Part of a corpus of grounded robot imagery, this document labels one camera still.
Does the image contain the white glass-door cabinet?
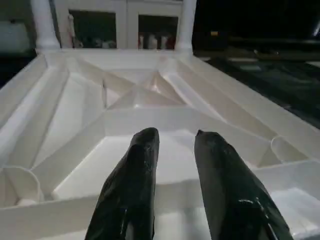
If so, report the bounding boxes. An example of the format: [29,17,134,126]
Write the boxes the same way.
[52,0,186,51]

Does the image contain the white plastic table top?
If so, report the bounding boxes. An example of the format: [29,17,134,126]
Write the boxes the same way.
[0,47,320,240]

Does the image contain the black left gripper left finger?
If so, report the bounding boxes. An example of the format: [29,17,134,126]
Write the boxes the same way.
[84,127,161,240]

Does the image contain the black plastic mat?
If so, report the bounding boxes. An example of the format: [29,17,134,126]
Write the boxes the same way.
[0,47,320,131]

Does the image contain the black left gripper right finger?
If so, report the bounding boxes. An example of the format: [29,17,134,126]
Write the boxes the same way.
[193,130,296,240]

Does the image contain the black low cabinet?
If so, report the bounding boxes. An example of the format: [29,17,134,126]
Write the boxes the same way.
[192,0,320,53]

